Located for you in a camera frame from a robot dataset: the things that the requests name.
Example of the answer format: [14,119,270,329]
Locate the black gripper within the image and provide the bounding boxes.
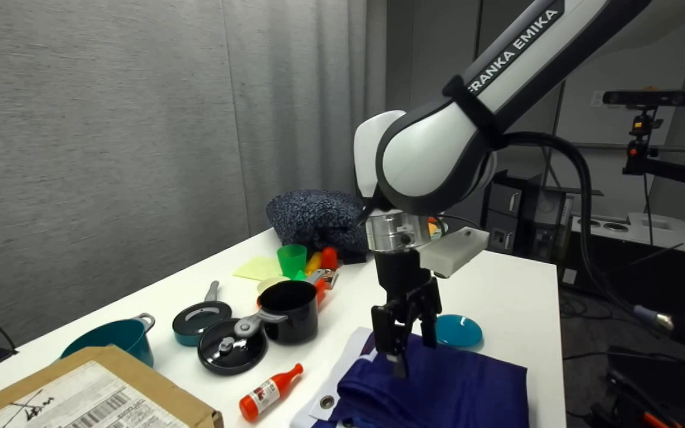
[364,206,446,383]

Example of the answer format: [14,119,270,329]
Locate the blue cloth with white stripes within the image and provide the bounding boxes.
[289,326,534,428]

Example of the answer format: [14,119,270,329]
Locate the yellow-green cloth piece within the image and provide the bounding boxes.
[234,251,285,292]

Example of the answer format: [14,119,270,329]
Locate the teal toy plate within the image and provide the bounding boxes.
[434,311,487,352]

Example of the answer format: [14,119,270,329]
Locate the black toy pot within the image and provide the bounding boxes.
[234,278,321,347]

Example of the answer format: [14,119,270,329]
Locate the green toy cup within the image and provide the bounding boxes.
[273,240,311,282]

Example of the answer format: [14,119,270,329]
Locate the dark blue speckled cushion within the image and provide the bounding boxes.
[264,186,377,267]

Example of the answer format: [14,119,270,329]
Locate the red toy ketchup bottle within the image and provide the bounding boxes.
[237,362,308,426]

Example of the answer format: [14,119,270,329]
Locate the black computer tower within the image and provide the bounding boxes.
[480,174,577,257]

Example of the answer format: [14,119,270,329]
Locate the black toy frying pan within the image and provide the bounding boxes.
[196,314,271,379]

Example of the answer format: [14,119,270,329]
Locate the small teal toy pan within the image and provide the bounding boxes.
[170,278,237,350]

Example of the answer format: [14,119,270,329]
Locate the grey curtain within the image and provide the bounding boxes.
[222,0,390,234]

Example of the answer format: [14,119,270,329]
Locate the grey desk with devices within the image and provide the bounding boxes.
[567,206,685,262]

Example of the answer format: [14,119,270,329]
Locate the black case with orange latch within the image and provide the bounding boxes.
[602,342,685,428]

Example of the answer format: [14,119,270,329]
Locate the teal toy pot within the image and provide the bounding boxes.
[58,311,159,371]

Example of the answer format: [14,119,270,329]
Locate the cardboard box with label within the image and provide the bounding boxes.
[0,344,226,428]

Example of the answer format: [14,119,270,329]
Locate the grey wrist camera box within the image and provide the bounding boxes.
[416,224,492,281]

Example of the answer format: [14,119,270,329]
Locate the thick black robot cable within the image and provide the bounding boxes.
[497,128,685,352]

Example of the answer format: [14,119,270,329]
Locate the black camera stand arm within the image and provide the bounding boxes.
[622,106,685,194]

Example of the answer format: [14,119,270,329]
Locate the black stereo camera bar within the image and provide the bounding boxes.
[600,89,685,111]

